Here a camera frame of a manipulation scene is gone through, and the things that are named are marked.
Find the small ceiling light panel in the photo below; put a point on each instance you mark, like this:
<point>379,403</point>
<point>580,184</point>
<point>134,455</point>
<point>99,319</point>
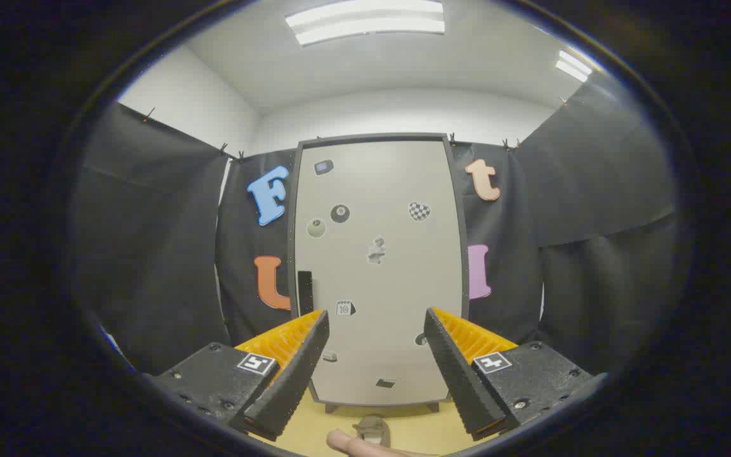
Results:
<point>573,66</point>

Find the black backdrop cloth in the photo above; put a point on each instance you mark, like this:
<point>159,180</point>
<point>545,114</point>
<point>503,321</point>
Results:
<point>150,254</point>

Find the large ceiling light panel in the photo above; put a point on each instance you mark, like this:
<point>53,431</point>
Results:
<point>365,22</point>

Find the grey shoe cabinet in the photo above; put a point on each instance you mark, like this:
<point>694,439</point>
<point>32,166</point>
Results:
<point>372,137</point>

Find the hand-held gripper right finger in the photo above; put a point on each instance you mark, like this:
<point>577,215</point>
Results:
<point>460,381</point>

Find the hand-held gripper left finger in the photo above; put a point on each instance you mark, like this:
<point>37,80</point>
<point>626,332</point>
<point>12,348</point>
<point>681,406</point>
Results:
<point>289,387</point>

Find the brown fuzzy shoe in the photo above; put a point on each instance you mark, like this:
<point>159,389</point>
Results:
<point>373,428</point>

